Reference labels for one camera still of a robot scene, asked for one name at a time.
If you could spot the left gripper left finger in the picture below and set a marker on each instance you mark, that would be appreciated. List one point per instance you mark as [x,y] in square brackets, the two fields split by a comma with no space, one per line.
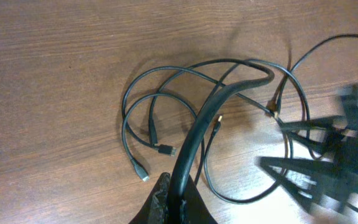
[155,210]

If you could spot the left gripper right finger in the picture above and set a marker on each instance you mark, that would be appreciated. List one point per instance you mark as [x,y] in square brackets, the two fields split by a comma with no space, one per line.
[192,208]

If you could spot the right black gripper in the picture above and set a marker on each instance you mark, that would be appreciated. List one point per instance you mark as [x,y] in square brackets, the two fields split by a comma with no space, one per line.
[330,184]

